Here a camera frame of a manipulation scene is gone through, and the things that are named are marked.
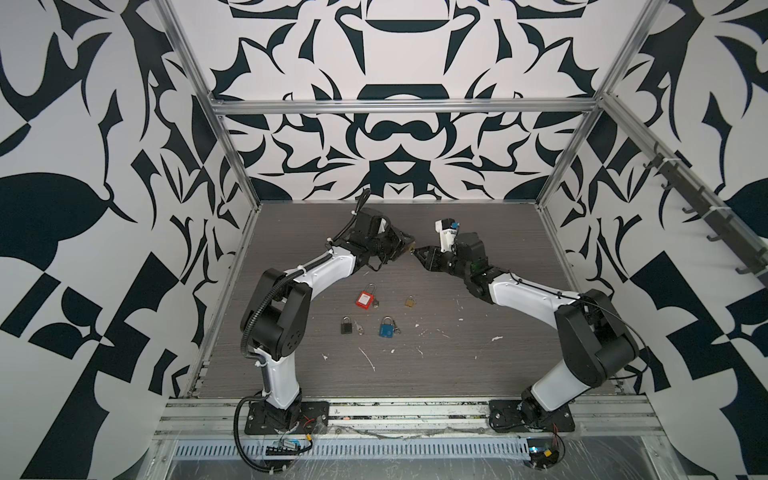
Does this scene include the circuit board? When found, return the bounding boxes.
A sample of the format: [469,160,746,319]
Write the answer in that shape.
[524,436,566,471]
[265,436,314,456]

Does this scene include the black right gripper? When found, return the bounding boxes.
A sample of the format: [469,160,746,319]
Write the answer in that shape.
[413,246,472,283]

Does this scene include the black coat hook rail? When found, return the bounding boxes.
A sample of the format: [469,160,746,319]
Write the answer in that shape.
[643,141,767,288]

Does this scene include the right circuit board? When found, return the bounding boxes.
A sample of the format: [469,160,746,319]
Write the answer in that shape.
[524,436,566,471]

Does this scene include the black corrugated cable conduit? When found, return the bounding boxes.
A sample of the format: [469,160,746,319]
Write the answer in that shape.
[232,187,373,474]

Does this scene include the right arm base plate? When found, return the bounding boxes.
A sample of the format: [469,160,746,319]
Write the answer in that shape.
[488,399,576,433]

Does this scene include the blue padlock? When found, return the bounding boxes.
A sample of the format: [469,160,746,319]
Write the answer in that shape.
[378,316,400,338]

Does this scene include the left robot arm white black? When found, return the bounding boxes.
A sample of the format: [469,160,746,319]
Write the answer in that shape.
[240,208,415,430]

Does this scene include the red safety padlock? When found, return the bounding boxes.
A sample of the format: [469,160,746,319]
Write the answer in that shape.
[355,283,378,310]

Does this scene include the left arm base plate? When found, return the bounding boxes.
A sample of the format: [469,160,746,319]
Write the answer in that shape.
[244,401,330,436]

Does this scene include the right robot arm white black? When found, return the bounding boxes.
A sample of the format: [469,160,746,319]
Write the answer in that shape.
[413,229,640,433]

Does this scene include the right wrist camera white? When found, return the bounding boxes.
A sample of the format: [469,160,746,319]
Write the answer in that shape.
[435,218,460,253]

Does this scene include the white slotted cable duct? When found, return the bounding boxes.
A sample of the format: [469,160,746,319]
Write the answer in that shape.
[173,437,530,461]

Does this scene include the left circuit board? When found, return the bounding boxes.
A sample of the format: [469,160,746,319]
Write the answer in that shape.
[265,436,314,456]

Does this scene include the small black padlock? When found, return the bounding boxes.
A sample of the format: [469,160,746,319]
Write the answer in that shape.
[340,316,354,335]

